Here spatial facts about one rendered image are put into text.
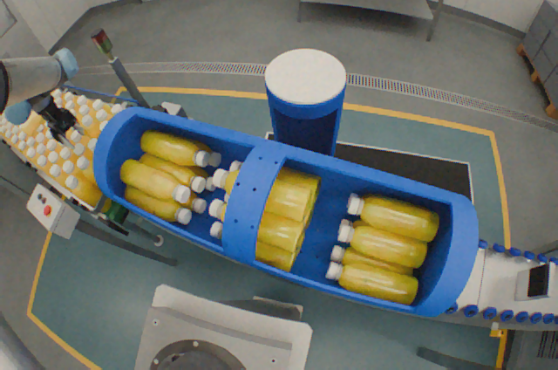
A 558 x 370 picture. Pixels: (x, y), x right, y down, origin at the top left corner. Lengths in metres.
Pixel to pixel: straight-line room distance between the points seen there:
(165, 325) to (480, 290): 0.83
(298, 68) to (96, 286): 2.00
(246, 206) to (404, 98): 2.10
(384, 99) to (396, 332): 1.76
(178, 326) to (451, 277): 0.48
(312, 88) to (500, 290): 0.90
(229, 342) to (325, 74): 0.81
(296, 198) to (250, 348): 0.28
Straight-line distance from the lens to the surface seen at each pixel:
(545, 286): 0.91
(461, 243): 0.52
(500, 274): 0.97
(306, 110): 0.85
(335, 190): 0.70
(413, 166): 1.86
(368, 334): 1.73
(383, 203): 0.58
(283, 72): 0.93
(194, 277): 1.79
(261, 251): 0.59
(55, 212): 0.95
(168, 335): 0.50
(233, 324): 0.53
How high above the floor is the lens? 1.66
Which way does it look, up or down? 61 degrees down
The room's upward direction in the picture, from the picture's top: 9 degrees counter-clockwise
